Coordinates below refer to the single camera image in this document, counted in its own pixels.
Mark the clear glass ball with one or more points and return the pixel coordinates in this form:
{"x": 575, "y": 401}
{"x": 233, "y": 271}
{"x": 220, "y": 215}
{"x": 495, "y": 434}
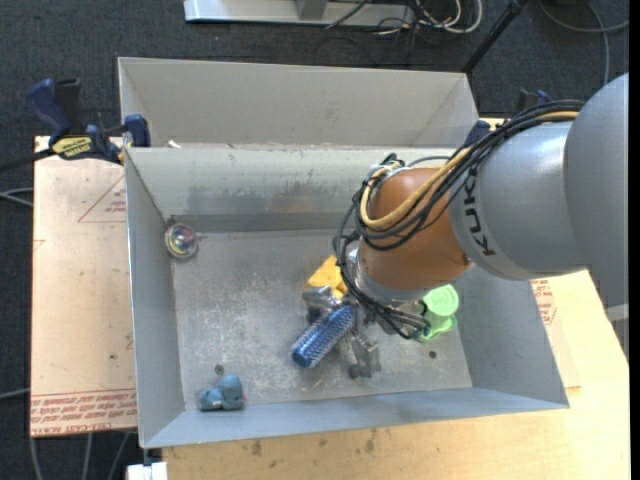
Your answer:
{"x": 181, "y": 241}

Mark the blue toy animal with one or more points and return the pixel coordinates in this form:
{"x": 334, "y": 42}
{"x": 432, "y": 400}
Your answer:
{"x": 224, "y": 394}

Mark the blue spiky roller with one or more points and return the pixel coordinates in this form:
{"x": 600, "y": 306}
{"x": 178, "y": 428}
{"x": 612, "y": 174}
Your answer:
{"x": 322, "y": 337}

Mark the grey metal bin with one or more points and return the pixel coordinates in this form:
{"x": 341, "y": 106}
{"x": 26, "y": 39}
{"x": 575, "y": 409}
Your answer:
{"x": 240, "y": 293}

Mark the brown cardboard board red print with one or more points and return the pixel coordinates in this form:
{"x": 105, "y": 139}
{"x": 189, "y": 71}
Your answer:
{"x": 80, "y": 278}

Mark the yellow sponge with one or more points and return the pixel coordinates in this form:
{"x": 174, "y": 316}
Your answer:
{"x": 324, "y": 274}

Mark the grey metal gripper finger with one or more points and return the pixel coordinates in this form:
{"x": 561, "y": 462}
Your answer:
{"x": 320, "y": 299}
{"x": 367, "y": 355}

